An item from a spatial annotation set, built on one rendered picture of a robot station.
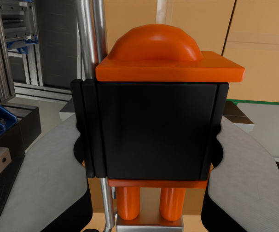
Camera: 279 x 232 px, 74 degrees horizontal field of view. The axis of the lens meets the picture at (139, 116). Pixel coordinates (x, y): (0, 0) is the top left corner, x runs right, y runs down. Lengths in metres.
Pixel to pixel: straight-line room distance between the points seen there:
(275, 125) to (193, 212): 1.31
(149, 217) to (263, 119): 1.45
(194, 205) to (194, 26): 0.51
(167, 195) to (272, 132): 1.56
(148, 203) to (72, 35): 0.94
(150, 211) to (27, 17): 0.88
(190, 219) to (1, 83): 0.57
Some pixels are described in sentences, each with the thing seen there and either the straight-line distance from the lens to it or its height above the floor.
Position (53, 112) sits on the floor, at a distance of 1.51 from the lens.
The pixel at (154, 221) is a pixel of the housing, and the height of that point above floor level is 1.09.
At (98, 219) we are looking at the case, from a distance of 0.46.
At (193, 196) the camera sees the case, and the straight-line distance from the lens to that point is 0.48.
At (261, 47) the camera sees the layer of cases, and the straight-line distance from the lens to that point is 0.75.
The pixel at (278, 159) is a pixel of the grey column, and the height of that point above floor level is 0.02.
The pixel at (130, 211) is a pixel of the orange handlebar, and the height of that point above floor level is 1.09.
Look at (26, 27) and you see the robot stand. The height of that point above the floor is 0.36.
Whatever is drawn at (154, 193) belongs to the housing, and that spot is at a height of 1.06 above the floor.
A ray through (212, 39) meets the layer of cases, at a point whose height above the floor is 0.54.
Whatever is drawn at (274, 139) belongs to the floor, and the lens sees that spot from 1.74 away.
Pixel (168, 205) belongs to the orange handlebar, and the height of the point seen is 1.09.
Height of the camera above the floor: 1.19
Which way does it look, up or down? 62 degrees down
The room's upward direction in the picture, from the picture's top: 175 degrees counter-clockwise
